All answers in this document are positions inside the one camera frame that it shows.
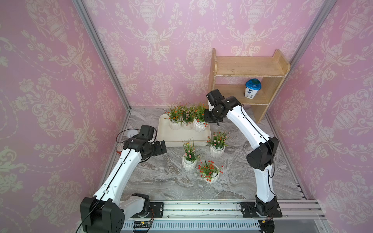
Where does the orange flower pot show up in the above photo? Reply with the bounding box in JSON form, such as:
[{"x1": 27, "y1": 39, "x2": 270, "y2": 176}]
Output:
[
  {"x1": 165, "y1": 105, "x2": 182, "y2": 130},
  {"x1": 193, "y1": 103, "x2": 208, "y2": 133}
]

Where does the pink flower pot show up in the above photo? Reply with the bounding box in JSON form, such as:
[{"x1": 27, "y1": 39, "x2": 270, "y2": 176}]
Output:
[
  {"x1": 207, "y1": 131, "x2": 229, "y2": 157},
  {"x1": 182, "y1": 140, "x2": 203, "y2": 171},
  {"x1": 181, "y1": 105, "x2": 196, "y2": 130}
]

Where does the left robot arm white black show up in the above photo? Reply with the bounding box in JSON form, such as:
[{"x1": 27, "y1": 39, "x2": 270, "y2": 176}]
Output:
[{"x1": 79, "y1": 138, "x2": 167, "y2": 233}]

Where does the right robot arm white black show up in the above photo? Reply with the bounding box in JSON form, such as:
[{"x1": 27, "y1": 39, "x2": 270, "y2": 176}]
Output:
[{"x1": 205, "y1": 89, "x2": 279, "y2": 216}]

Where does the white plastic storage box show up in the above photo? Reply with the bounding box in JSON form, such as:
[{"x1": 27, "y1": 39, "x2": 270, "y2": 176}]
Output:
[{"x1": 157, "y1": 114, "x2": 211, "y2": 147}]

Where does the white round can top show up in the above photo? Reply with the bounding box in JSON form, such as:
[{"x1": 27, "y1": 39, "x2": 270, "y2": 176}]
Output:
[{"x1": 126, "y1": 129, "x2": 139, "y2": 138}]

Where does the red soda can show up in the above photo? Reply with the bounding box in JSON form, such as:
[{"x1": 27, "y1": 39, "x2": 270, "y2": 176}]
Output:
[{"x1": 116, "y1": 144, "x2": 123, "y2": 154}]

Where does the blue lidded white cup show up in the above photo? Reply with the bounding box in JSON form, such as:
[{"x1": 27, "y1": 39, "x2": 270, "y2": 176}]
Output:
[{"x1": 245, "y1": 78, "x2": 262, "y2": 99}]

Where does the red flower pot front centre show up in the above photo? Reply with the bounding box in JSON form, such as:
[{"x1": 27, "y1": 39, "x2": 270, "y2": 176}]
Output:
[{"x1": 198, "y1": 160, "x2": 223, "y2": 184}]

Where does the wooden two-tier shelf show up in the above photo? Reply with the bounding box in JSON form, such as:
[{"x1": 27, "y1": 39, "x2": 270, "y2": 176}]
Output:
[{"x1": 207, "y1": 48, "x2": 290, "y2": 123}]

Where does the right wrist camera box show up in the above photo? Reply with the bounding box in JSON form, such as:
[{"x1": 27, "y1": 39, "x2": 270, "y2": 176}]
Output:
[{"x1": 207, "y1": 89, "x2": 224, "y2": 107}]

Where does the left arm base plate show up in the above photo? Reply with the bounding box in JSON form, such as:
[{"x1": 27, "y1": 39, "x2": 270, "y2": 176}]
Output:
[{"x1": 146, "y1": 202, "x2": 164, "y2": 218}]

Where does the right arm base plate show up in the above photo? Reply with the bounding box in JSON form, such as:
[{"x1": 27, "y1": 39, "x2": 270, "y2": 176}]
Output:
[{"x1": 238, "y1": 202, "x2": 283, "y2": 218}]

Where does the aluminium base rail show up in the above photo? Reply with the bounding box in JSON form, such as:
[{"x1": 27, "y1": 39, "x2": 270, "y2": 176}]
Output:
[{"x1": 119, "y1": 200, "x2": 332, "y2": 233}]

